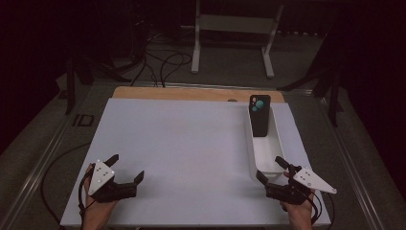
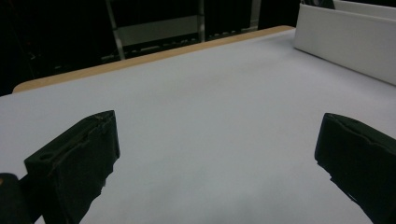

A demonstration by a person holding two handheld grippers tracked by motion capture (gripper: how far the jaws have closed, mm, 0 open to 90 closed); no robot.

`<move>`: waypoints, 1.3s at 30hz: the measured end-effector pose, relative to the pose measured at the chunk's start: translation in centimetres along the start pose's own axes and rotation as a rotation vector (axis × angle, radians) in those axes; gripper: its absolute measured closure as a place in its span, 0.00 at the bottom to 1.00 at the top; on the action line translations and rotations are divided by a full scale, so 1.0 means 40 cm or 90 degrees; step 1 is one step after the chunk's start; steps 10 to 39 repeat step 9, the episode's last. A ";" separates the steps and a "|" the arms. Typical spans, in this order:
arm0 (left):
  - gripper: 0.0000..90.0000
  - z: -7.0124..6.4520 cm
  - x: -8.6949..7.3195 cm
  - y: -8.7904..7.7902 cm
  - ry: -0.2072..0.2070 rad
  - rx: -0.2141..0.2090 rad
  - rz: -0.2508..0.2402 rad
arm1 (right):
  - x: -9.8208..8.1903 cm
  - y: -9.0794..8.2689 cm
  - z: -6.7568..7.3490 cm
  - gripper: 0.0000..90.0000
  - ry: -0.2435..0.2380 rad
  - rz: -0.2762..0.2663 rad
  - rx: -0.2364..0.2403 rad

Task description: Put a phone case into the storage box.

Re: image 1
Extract white plastic bin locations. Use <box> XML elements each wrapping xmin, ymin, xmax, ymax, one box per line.
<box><xmin>244</xmin><ymin>103</ymin><xmax>287</xmax><ymax>181</ymax></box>

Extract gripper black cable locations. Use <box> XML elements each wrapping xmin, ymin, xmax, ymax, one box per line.
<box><xmin>304</xmin><ymin>188</ymin><xmax>336</xmax><ymax>225</ymax></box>
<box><xmin>40</xmin><ymin>142</ymin><xmax>97</xmax><ymax>230</ymax></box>

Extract black floor cables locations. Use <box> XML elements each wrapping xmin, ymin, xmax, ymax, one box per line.
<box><xmin>130</xmin><ymin>32</ymin><xmax>193</xmax><ymax>88</ymax></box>

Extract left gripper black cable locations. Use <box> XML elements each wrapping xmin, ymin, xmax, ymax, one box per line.
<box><xmin>40</xmin><ymin>142</ymin><xmax>97</xmax><ymax>230</ymax></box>

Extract person's right hand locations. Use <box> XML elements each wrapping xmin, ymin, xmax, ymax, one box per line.
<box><xmin>280</xmin><ymin>191</ymin><xmax>316</xmax><ymax>222</ymax></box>

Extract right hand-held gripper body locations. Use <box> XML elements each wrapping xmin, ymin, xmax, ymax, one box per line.
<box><xmin>265</xmin><ymin>166</ymin><xmax>338</xmax><ymax>206</ymax></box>

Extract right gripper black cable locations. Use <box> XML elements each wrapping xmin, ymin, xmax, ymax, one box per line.
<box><xmin>304</xmin><ymin>188</ymin><xmax>336</xmax><ymax>225</ymax></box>

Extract person's left hand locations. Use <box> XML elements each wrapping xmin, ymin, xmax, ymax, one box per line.
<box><xmin>83</xmin><ymin>164</ymin><xmax>119</xmax><ymax>223</ymax></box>

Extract black rectangular floor bracket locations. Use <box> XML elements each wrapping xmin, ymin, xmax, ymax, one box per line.
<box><xmin>72</xmin><ymin>113</ymin><xmax>96</xmax><ymax>127</ymax></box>

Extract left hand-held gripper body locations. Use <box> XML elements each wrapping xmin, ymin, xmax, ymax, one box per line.
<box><xmin>87</xmin><ymin>159</ymin><xmax>138</xmax><ymax>204</ymax></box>

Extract white metal stand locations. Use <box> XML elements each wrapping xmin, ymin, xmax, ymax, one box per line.
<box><xmin>191</xmin><ymin>0</ymin><xmax>285</xmax><ymax>80</ymax></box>

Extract black phone case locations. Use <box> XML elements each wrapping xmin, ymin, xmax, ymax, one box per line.
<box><xmin>248</xmin><ymin>94</ymin><xmax>272</xmax><ymax>138</ymax></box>

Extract aluminium floor frame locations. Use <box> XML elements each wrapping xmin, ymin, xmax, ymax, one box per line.
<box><xmin>0</xmin><ymin>80</ymin><xmax>406</xmax><ymax>230</ymax></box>

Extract black metal stand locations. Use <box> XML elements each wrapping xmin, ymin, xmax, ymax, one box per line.
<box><xmin>64</xmin><ymin>56</ymin><xmax>132</xmax><ymax>115</ymax></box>
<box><xmin>277</xmin><ymin>32</ymin><xmax>345</xmax><ymax>127</ymax></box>

